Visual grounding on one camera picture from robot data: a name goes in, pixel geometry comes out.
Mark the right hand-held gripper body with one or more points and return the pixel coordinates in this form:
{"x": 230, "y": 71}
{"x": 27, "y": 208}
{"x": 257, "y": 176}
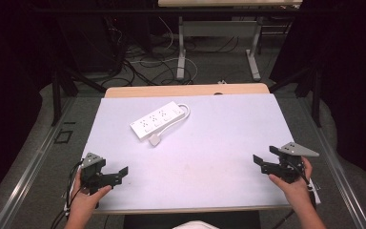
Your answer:
{"x": 290, "y": 162}

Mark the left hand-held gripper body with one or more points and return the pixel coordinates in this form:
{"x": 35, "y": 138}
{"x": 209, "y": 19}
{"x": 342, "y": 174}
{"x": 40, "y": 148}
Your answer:
{"x": 92, "y": 171}

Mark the white power plug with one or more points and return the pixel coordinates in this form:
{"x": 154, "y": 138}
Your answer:
{"x": 154, "y": 140}

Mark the white power strip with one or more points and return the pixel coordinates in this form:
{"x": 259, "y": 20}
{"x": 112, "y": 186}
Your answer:
{"x": 157, "y": 120}

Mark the person's right hand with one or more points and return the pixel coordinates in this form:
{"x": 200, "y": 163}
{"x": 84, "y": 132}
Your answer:
{"x": 294, "y": 187}

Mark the person's left hand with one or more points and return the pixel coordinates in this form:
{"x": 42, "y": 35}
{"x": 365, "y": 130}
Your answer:
{"x": 87, "y": 197}

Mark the white table cover sheet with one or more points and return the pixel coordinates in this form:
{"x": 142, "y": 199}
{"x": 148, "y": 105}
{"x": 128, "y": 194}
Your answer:
{"x": 203, "y": 152}

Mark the black metal stand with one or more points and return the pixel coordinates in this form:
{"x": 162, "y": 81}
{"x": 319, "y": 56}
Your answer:
{"x": 60, "y": 92}
{"x": 311, "y": 92}

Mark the person's white clothing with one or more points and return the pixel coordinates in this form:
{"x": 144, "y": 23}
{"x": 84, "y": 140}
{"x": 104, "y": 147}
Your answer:
{"x": 195, "y": 225}

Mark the desk with white legs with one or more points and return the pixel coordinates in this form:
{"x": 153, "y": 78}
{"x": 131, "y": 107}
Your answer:
{"x": 219, "y": 28}

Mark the black floor socket frame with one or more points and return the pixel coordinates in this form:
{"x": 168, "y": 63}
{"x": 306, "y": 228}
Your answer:
{"x": 63, "y": 136}

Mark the metal floor rail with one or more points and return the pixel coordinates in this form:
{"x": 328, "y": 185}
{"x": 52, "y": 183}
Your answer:
{"x": 336, "y": 159}
{"x": 28, "y": 168}

